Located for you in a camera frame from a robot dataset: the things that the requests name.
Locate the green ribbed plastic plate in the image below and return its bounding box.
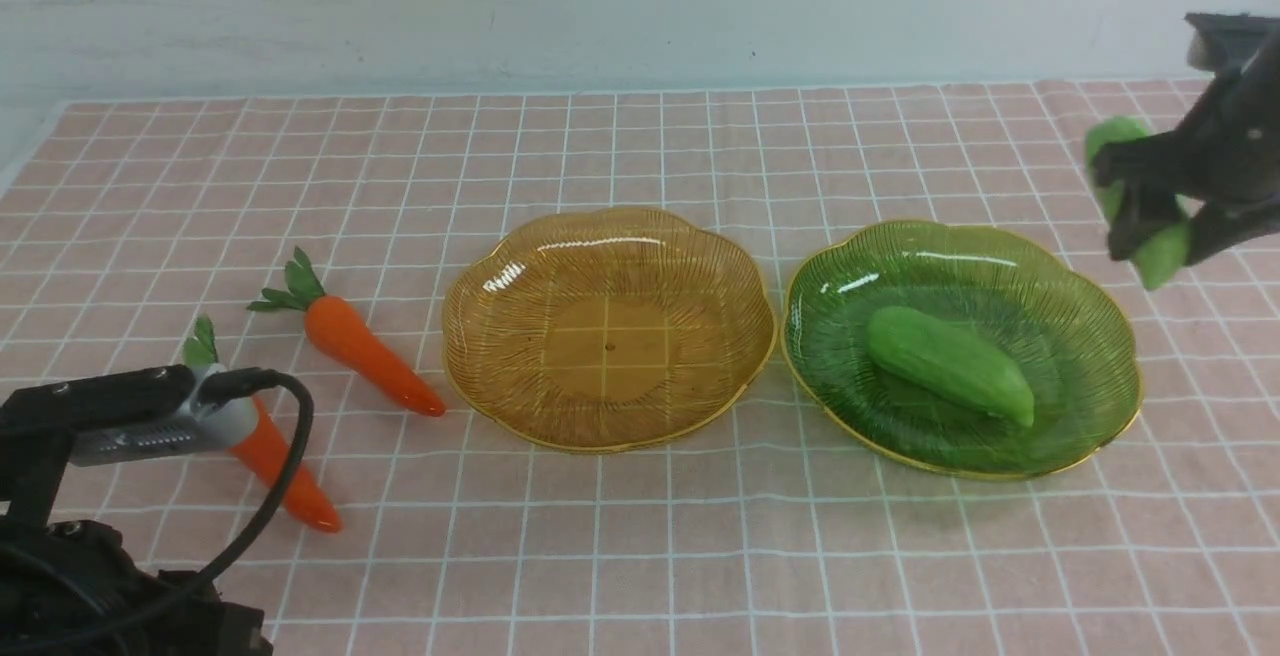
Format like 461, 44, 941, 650
780, 220, 1143, 480

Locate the amber ribbed plastic plate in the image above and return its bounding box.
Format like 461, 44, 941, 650
442, 208, 778, 454

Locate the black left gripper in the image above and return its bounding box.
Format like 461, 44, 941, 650
3, 366, 273, 655

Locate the pink checkered tablecloth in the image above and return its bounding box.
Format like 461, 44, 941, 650
1, 81, 1279, 655

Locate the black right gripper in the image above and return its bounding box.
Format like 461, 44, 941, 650
1091, 12, 1279, 267

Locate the orange toy carrot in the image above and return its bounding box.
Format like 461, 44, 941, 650
183, 316, 343, 534
246, 247, 447, 416

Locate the black camera cable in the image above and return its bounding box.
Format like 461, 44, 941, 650
0, 368, 315, 653

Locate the green toy cucumber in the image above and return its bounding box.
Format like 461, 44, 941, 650
1084, 115, 1190, 292
865, 306, 1036, 428

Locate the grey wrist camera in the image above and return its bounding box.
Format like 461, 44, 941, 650
70, 364, 259, 466

